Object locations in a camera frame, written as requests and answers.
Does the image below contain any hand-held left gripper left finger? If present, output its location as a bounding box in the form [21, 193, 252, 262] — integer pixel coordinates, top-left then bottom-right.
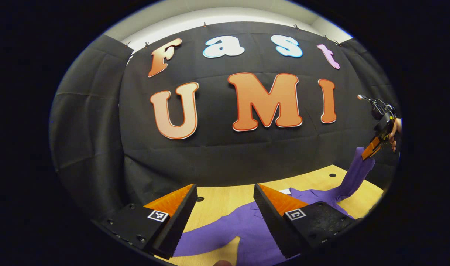
[94, 184, 198, 260]

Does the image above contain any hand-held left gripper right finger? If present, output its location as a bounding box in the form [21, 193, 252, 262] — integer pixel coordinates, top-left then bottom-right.
[253, 183, 356, 259]

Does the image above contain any purple knit cardigan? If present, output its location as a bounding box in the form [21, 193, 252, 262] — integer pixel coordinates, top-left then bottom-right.
[173, 147, 376, 266]

